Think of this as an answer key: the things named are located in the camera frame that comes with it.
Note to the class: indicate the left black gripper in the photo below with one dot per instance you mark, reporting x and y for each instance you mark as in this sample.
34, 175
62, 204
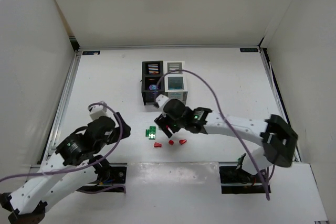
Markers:
118, 128

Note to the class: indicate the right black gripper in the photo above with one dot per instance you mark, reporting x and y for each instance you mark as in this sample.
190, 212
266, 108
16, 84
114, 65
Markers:
163, 125

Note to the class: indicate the purple lotus flower lego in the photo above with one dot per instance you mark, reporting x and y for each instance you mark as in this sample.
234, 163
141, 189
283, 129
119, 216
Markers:
153, 87

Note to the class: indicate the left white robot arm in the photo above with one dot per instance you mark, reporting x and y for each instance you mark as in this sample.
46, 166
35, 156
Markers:
75, 163

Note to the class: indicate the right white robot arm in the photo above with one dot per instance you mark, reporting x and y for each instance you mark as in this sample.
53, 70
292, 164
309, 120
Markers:
206, 121

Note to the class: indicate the green plate lego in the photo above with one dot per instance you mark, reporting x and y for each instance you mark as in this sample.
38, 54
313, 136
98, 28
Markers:
152, 133

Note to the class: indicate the red curved lego right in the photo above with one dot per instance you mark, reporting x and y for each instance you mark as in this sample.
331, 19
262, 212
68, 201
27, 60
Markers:
181, 142

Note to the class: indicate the red curved lego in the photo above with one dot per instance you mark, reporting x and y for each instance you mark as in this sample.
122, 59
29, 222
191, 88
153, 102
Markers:
181, 142
157, 145

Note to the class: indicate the red curved lego left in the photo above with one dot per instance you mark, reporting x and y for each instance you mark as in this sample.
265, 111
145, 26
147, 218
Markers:
157, 145

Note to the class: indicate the white slotted container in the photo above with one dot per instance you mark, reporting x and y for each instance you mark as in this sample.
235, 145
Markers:
175, 83

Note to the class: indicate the black slotted container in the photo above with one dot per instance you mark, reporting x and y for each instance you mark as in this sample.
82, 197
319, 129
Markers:
152, 71

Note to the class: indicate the right blue label sticker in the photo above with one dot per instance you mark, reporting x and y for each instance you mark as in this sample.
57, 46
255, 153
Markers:
247, 50

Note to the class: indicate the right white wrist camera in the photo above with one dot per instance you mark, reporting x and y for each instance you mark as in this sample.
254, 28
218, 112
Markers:
161, 101

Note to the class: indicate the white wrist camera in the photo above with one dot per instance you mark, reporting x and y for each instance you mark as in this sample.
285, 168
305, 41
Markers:
161, 101
96, 111

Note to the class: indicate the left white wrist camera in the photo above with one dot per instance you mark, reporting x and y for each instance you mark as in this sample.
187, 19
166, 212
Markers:
96, 111

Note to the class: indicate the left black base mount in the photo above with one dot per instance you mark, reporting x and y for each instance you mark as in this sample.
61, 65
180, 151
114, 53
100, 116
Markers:
107, 179

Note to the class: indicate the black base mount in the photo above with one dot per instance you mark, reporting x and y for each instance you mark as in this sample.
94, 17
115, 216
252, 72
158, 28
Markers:
237, 182
107, 179

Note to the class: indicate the left aluminium frame rail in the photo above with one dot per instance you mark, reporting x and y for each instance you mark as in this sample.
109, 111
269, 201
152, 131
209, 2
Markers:
56, 126

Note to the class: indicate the aluminium frame rail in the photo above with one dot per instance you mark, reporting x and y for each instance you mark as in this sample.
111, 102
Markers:
278, 95
56, 126

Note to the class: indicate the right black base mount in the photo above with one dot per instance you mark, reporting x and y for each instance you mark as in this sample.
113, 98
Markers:
237, 182

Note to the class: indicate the right aluminium frame rail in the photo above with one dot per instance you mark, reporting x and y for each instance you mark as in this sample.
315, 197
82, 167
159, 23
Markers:
278, 95

